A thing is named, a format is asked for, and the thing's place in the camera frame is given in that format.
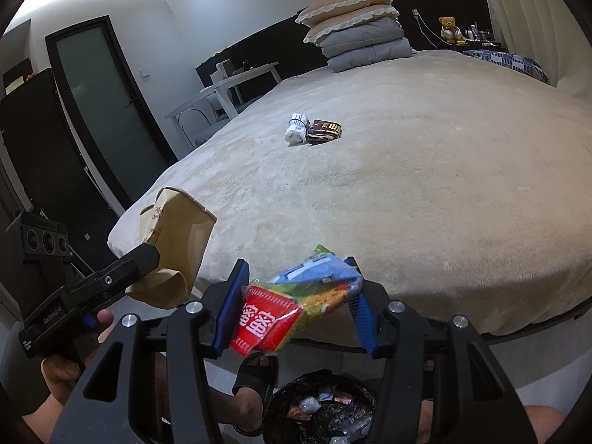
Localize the red yellow snack packet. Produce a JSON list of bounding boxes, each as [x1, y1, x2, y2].
[[231, 279, 362, 356]]

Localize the beige paper bag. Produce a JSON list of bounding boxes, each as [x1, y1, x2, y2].
[[125, 186, 217, 310]]

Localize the colourful cartoon plastic wrapper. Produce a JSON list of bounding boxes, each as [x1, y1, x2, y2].
[[269, 246, 363, 285]]

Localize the black lined trash bin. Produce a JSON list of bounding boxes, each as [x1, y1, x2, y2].
[[262, 370, 376, 443]]

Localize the person's bare left hand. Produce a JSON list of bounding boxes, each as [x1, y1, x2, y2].
[[40, 309, 113, 409]]

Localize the black sandal left foot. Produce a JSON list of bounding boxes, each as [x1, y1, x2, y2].
[[232, 352, 280, 437]]

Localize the black wardrobe cabinet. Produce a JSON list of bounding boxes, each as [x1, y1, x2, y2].
[[1, 68, 117, 270]]

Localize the white wrapped tissue pack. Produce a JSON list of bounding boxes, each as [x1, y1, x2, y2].
[[284, 113, 309, 145]]

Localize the dark brown snack wrapper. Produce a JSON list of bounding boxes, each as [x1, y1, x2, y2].
[[306, 119, 342, 144]]

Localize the black frosted glass door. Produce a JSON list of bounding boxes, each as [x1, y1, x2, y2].
[[45, 16, 176, 209]]

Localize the white side table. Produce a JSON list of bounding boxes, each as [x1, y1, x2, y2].
[[165, 62, 282, 149]]

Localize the lower grey folded quilt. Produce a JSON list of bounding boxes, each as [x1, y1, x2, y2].
[[327, 37, 413, 72]]

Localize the grey folded quilt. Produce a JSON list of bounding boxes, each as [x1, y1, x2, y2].
[[327, 37, 413, 72], [317, 16, 404, 58]]

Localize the upper grey folded quilt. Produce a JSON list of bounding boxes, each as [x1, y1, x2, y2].
[[317, 16, 404, 58]]

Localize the beige lace pillow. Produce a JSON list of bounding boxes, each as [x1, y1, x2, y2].
[[295, 0, 392, 27], [303, 4, 399, 44]]

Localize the brown teddy bear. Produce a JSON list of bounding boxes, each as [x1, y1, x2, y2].
[[438, 16, 465, 45]]

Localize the blue checkered cloth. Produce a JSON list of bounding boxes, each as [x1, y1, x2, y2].
[[462, 49, 549, 83]]

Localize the top beige lace pillow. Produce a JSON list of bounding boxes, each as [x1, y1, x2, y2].
[[295, 0, 392, 27]]

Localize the black headboard panel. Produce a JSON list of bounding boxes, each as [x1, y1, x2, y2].
[[196, 0, 493, 86]]

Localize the cream window curtain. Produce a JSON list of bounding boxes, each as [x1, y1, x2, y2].
[[487, 0, 591, 103]]

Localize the white charger cable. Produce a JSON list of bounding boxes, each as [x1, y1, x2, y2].
[[411, 7, 448, 49]]

